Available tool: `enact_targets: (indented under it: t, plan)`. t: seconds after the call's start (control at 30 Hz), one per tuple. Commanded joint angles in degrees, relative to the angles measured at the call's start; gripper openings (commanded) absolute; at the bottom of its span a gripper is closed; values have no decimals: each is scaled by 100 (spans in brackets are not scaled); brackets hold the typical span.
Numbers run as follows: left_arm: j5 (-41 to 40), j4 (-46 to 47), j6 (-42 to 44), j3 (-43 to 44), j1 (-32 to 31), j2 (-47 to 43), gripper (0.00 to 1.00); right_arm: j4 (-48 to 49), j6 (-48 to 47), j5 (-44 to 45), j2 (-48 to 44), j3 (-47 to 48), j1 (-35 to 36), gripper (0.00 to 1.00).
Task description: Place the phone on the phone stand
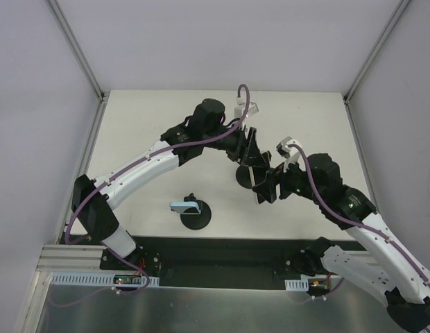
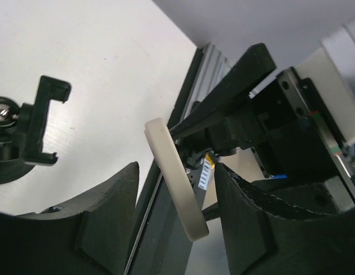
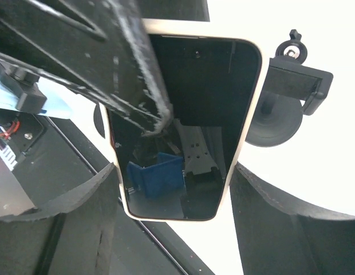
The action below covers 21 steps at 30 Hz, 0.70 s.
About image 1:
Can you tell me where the black round phone stand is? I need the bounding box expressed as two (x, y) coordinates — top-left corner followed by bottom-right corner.
(180, 193), (212, 230)

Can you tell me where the blue case smartphone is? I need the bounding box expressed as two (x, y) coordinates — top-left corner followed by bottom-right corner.
(169, 201), (202, 215)

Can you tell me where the cream case smartphone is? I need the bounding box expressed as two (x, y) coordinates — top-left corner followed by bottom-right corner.
(250, 151), (272, 205)

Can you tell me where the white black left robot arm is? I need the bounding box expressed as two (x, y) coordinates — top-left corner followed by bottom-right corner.
(71, 98), (267, 270)

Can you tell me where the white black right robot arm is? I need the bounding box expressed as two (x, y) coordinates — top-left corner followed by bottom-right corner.
(248, 153), (430, 332)

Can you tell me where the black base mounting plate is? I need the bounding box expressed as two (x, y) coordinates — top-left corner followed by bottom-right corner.
(98, 234), (352, 289)

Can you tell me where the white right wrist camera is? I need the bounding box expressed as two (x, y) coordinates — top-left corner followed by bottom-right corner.
(276, 137), (302, 173)

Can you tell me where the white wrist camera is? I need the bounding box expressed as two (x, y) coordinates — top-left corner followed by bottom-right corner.
(276, 137), (302, 173)
(233, 99), (261, 121)

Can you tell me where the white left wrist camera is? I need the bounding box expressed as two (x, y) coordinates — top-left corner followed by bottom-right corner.
(233, 99), (261, 121)

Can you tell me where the white slotted right cable duct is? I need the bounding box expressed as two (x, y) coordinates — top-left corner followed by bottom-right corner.
(284, 277), (309, 292)

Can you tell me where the white slotted cable duct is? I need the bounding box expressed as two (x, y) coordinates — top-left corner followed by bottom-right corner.
(284, 277), (309, 292)
(51, 272), (160, 288)

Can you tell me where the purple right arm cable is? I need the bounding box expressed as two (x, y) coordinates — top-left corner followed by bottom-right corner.
(289, 144), (430, 333)

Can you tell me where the left aluminium corner post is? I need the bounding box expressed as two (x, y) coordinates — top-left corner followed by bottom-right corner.
(45, 0), (110, 103)

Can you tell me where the aluminium corner post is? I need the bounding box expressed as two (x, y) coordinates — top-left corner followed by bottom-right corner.
(343, 0), (413, 105)
(45, 0), (110, 103)

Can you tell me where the right aluminium corner post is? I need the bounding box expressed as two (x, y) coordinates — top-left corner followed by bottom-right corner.
(343, 0), (413, 105)

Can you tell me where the white slotted left cable duct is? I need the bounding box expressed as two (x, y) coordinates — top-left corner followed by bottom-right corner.
(51, 272), (160, 288)

